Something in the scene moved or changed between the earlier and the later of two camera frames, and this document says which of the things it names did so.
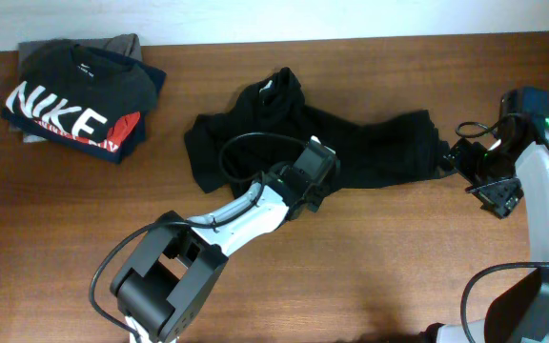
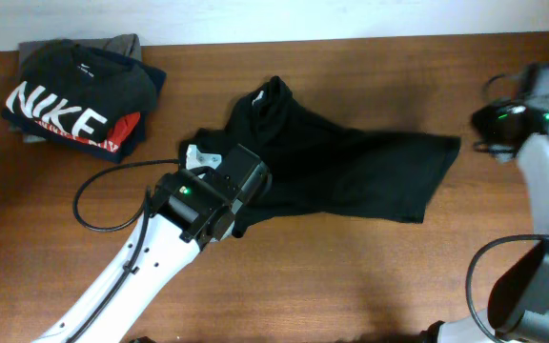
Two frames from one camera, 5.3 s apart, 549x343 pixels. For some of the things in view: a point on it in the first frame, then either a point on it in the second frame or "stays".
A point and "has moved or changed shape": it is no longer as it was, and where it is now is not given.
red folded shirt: [117, 131] stays
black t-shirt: [259, 134] has moved or changed shape
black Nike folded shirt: [79, 89] stays
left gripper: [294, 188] -> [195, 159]
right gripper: [500, 201] -> [479, 117]
